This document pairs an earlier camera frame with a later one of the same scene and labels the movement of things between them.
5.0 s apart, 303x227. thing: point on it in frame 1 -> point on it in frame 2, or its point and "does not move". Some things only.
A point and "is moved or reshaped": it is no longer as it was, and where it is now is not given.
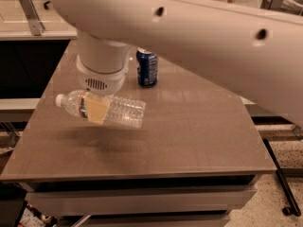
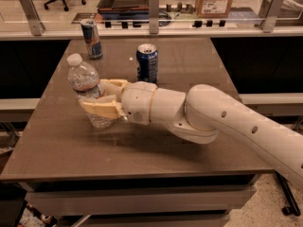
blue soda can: (148, 67) does not move
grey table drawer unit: (140, 200) does not move
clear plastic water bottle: (120, 111) is moved or reshaped
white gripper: (100, 80) -> (137, 100)
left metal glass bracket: (32, 15) does not move
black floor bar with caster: (293, 208) does not move
